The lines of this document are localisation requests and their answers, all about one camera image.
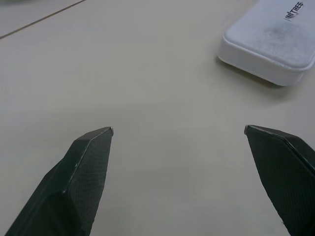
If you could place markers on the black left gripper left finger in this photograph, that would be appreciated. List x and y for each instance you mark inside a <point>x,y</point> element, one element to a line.
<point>73,182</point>

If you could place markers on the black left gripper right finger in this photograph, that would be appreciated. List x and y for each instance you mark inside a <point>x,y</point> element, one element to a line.
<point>285,172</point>

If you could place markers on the white plastic box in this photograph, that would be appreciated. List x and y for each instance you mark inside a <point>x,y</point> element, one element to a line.
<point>270,41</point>

